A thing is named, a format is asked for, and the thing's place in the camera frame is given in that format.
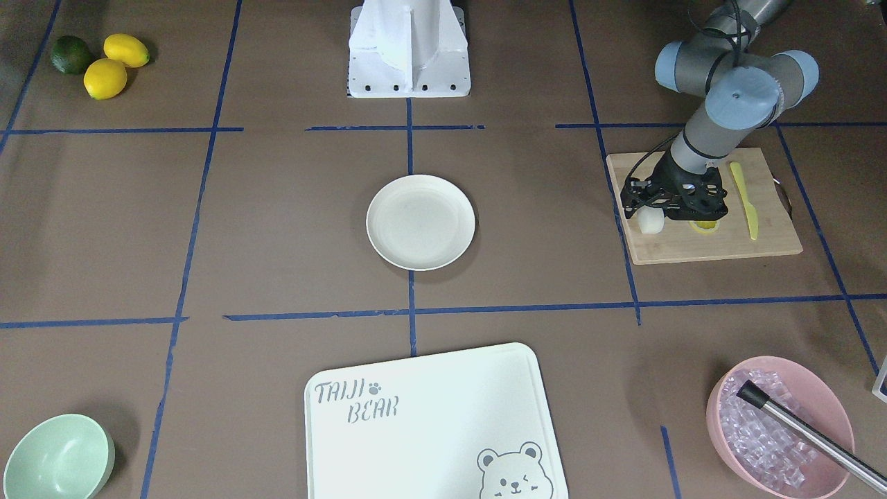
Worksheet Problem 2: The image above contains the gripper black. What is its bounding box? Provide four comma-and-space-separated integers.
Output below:
620, 152, 728, 221

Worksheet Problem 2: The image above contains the white steamed bun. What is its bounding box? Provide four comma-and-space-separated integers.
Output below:
635, 206, 665, 236

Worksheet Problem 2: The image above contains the cream round plate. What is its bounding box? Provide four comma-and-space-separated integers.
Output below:
365, 174, 477, 271

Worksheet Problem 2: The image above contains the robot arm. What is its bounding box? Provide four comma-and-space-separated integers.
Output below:
620, 1, 820, 221

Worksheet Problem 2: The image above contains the white bear tray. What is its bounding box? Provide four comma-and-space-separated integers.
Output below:
304, 343, 568, 498

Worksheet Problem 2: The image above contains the bamboo cutting board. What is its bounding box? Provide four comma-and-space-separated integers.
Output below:
617, 148, 802, 265

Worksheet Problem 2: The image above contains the yellow plastic knife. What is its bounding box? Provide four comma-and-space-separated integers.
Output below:
729, 161, 759, 240

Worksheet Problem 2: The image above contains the steel muddler black tip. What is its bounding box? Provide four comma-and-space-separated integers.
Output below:
736, 381, 886, 496

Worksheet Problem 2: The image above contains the pink bowl with ice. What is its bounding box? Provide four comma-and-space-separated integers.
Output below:
706, 356, 854, 498

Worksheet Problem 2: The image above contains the yellow lemon upper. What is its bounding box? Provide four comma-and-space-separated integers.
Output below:
103, 33, 151, 67

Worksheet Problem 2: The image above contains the yellow lemon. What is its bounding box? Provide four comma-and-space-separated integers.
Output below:
103, 33, 151, 67
83, 59, 129, 100

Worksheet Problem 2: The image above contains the yellow lemon lower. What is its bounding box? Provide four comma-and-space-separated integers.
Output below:
83, 59, 129, 100

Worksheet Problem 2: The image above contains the green lime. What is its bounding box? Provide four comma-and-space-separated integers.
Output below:
50, 35, 95, 75

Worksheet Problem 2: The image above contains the mint green bowl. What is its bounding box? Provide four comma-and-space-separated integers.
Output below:
3, 414, 115, 498

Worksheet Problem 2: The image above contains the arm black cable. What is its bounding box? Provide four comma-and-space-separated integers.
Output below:
627, 0, 759, 182

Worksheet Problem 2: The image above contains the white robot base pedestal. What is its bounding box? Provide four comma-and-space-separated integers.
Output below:
346, 1, 472, 98

